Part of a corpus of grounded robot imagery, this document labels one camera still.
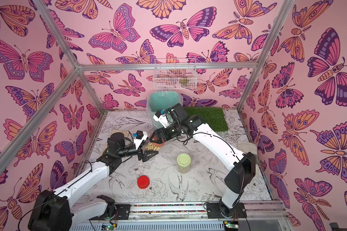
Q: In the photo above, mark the brown jar lid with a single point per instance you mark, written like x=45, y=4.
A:
x=157, y=140

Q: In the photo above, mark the green lid peanut jar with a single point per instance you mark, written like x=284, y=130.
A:
x=183, y=163

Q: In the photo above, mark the aluminium frame post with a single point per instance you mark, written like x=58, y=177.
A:
x=276, y=28

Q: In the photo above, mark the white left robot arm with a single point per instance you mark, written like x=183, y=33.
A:
x=57, y=210

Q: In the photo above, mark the green object in basket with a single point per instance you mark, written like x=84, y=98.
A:
x=184, y=82

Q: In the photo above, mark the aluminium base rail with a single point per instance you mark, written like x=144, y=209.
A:
x=191, y=216

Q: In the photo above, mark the brown lid peanut jar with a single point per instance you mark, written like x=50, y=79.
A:
x=149, y=146

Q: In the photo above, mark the mint green trash bin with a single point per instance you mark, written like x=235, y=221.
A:
x=163, y=101

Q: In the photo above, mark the white wire basket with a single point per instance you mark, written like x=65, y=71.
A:
x=169, y=71

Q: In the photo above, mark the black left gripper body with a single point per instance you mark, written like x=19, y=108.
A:
x=139, y=151

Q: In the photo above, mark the green artificial grass mat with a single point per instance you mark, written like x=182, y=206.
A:
x=215, y=117

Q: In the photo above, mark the red jar lid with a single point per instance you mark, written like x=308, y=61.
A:
x=143, y=182

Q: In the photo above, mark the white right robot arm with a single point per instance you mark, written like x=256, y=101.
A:
x=241, y=166

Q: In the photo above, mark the cream work glove right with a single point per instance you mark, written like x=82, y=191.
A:
x=247, y=147

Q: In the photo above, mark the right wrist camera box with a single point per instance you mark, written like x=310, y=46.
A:
x=160, y=120

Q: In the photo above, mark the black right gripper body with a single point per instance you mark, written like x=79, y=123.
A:
x=167, y=134

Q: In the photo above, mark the clear plastic bin liner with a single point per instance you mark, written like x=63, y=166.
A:
x=154, y=112

